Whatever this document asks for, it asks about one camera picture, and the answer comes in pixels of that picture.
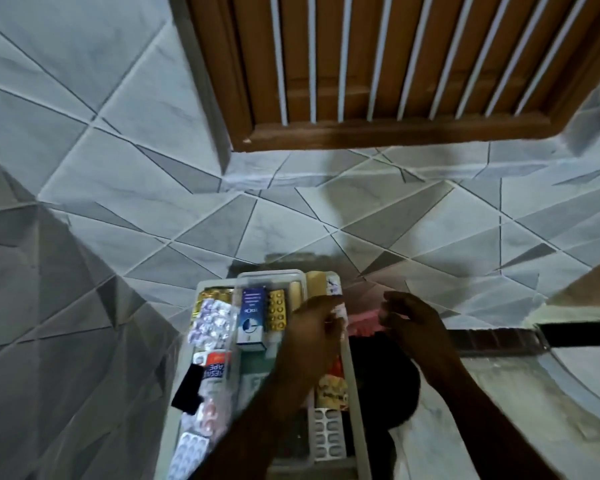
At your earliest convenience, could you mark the person's left hand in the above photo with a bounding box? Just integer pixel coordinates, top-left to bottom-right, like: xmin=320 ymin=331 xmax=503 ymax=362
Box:
xmin=275 ymin=295 xmax=349 ymax=396

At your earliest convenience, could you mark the person's right hand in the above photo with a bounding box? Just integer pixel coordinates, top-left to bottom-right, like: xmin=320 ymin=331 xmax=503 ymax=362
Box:
xmin=379 ymin=291 xmax=464 ymax=389

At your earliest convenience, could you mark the small white medicine packet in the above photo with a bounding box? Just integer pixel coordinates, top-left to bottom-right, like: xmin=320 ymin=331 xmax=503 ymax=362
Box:
xmin=330 ymin=295 xmax=351 ymax=334

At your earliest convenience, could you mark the person's left forearm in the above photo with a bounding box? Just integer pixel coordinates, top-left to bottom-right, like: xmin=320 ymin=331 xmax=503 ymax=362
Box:
xmin=187 ymin=367 xmax=326 ymax=480

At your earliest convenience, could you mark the person's right forearm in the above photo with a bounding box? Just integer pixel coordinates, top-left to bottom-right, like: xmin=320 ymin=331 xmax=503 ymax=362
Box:
xmin=426 ymin=359 xmax=565 ymax=480

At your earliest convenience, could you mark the pink plastic object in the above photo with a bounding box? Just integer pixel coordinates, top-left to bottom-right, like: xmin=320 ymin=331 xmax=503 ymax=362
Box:
xmin=346 ymin=304 xmax=397 ymax=340

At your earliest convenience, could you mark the beige medicine carton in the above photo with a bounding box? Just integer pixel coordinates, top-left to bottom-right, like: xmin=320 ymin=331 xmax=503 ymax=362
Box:
xmin=305 ymin=271 xmax=331 ymax=298

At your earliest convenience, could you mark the beige bandage roll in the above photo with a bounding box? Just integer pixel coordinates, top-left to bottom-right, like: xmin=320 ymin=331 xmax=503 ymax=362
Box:
xmin=286 ymin=278 xmax=307 ymax=306

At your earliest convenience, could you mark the yellow pill blister pack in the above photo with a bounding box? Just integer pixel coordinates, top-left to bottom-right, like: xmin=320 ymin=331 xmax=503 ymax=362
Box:
xmin=266 ymin=289 xmax=287 ymax=332

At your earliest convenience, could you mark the gold and red sachet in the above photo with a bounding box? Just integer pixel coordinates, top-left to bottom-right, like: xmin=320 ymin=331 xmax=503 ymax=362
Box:
xmin=315 ymin=356 xmax=350 ymax=411

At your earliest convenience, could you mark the black bag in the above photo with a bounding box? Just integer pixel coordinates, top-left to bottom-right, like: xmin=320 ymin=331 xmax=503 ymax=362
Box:
xmin=341 ymin=337 xmax=422 ymax=480

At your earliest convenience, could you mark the blue and white medicine carton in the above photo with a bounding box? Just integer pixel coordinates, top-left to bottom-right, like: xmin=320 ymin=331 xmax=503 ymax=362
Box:
xmin=236 ymin=286 xmax=269 ymax=351

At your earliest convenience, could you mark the white plastic medicine box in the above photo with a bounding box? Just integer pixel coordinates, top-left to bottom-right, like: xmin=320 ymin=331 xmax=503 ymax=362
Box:
xmin=155 ymin=269 xmax=374 ymax=480

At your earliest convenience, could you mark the green and white medicine carton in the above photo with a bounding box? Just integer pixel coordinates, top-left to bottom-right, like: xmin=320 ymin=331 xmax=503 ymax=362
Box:
xmin=236 ymin=351 xmax=281 ymax=410

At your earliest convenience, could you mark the silver oblong-pill blister pack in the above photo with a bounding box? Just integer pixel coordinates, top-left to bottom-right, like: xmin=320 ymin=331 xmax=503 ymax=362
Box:
xmin=312 ymin=407 xmax=344 ymax=462

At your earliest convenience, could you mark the silver round-pill blister pack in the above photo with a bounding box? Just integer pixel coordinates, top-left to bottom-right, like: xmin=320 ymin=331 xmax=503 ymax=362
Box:
xmin=187 ymin=299 xmax=239 ymax=351

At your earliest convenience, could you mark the gold foil pill strip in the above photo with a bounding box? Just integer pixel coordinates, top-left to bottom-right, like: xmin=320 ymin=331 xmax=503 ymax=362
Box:
xmin=191 ymin=289 xmax=235 ymax=323

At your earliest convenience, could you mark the red and white ointment tube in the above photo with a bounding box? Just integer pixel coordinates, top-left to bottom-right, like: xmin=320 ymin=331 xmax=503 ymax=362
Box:
xmin=196 ymin=350 xmax=232 ymax=399

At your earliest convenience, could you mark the pink pill blister pack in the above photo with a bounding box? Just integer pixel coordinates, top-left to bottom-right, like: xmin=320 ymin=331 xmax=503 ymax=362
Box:
xmin=196 ymin=395 xmax=231 ymax=438

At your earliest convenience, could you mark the white capsule blister pack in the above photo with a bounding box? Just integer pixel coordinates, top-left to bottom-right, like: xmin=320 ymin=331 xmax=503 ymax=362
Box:
xmin=167 ymin=432 xmax=212 ymax=480

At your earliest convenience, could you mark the row of white window bars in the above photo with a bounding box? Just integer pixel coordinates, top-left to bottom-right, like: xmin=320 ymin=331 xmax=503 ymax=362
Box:
xmin=269 ymin=0 xmax=592 ymax=126

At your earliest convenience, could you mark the brown wooden window frame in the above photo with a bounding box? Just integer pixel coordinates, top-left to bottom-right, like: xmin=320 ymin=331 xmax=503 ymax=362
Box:
xmin=182 ymin=0 xmax=600 ymax=153

